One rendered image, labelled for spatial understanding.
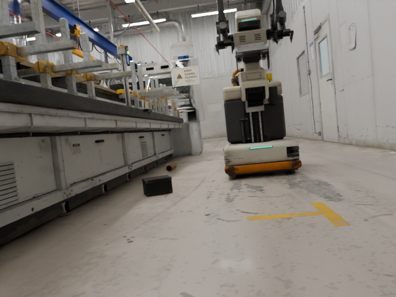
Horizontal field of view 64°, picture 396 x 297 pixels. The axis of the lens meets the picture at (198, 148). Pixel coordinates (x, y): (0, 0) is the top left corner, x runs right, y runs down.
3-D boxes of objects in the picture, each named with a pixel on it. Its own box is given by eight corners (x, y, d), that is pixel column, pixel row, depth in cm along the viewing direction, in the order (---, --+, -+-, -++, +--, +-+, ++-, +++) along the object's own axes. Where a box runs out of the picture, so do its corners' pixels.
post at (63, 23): (78, 105, 178) (68, 19, 175) (75, 105, 174) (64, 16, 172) (72, 106, 178) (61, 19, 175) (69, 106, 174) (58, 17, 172)
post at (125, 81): (132, 107, 276) (126, 55, 274) (130, 106, 271) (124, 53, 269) (126, 108, 276) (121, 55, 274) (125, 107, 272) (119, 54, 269)
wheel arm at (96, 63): (102, 68, 153) (101, 59, 153) (99, 67, 150) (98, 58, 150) (19, 79, 158) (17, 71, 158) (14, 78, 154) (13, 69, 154)
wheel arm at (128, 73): (132, 77, 203) (132, 70, 203) (131, 76, 200) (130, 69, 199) (68, 85, 207) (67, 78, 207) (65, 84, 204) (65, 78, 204)
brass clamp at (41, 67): (60, 75, 159) (59, 65, 159) (45, 71, 146) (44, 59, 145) (49, 77, 160) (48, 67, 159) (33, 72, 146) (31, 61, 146)
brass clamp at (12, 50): (29, 60, 134) (27, 48, 134) (7, 53, 121) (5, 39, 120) (15, 62, 135) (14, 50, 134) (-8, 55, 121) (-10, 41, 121)
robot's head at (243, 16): (235, 27, 275) (234, 10, 264) (260, 24, 273) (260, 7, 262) (237, 35, 265) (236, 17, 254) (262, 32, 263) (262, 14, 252)
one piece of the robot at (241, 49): (236, 73, 269) (233, 48, 268) (269, 69, 267) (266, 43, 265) (236, 70, 254) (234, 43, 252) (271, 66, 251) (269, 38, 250)
